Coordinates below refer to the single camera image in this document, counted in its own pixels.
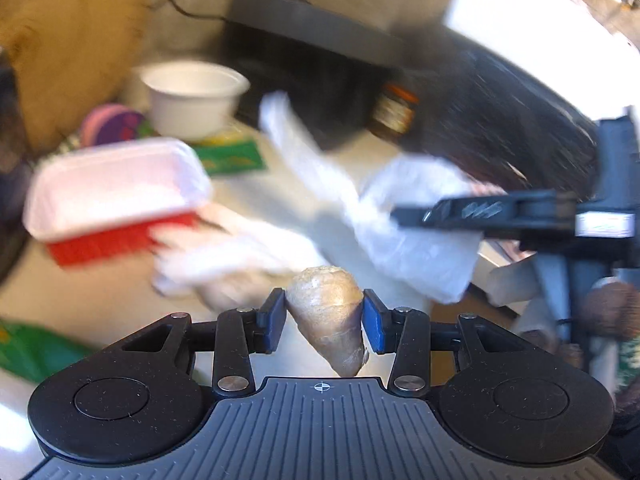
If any crumpled clear plastic wrapper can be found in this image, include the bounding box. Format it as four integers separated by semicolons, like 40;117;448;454
151;204;313;312

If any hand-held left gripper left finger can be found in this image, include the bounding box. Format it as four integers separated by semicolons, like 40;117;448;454
120;288;288;397

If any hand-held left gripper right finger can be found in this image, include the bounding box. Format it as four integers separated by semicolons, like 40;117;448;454
362;289;523;397

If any green snack packet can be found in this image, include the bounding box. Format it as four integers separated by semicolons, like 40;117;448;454
0;316;98;385
191;139;267;177

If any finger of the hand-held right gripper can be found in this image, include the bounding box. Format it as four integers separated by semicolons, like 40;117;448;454
390;189;577;242

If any person's right forearm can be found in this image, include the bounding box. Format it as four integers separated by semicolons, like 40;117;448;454
584;280;640;342

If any pink and purple sponge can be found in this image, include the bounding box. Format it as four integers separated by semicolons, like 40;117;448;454
80;103;147;147

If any brown ginger piece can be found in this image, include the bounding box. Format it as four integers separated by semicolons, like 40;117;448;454
285;266;370;377

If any brown glass jar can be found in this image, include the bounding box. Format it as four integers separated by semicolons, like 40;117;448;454
369;82;420;144

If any black plastic bag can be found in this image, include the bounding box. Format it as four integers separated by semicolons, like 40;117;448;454
397;22;603;203

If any round wooden cutting board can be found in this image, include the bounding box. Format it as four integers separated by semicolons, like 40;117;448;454
0;0;152;153

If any white plastic bag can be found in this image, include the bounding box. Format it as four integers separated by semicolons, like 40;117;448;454
258;91;483;305

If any white and red food tray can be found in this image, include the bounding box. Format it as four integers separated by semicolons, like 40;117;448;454
22;137;215;268

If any black kitchen appliance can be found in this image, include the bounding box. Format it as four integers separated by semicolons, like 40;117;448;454
222;0;412;152

